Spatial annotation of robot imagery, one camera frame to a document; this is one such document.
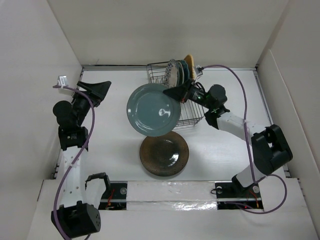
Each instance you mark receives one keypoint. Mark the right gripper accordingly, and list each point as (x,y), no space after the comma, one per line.
(181,92)

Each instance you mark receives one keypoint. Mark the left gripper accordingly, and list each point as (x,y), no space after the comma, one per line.
(98,91)

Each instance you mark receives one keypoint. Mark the blue floral white plate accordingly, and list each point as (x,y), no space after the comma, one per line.
(172,74)

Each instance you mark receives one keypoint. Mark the mint green flower plate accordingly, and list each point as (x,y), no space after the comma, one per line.
(181,73)

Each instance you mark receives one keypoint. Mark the dark teal scalloped plate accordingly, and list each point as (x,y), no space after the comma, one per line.
(185,70)

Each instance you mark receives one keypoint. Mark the square bamboo plate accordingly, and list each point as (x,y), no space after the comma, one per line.
(191,66)

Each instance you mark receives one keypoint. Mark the grey-blue round plate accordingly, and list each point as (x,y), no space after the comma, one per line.
(152,113)

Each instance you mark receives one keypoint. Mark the brown speckled round plate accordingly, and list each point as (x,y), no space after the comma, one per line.
(164,156)

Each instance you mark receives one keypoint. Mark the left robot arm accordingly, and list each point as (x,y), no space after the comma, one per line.
(76,204)

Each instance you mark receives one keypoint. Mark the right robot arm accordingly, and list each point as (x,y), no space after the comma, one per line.
(267,145)

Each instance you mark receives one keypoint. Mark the black wire dish rack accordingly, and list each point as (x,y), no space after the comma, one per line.
(191,112)

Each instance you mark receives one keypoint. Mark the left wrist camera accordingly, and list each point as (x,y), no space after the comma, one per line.
(62,81)

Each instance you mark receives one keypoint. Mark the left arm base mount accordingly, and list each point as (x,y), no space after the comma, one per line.
(115,198)

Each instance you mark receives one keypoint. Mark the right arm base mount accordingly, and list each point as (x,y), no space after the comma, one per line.
(229,199)

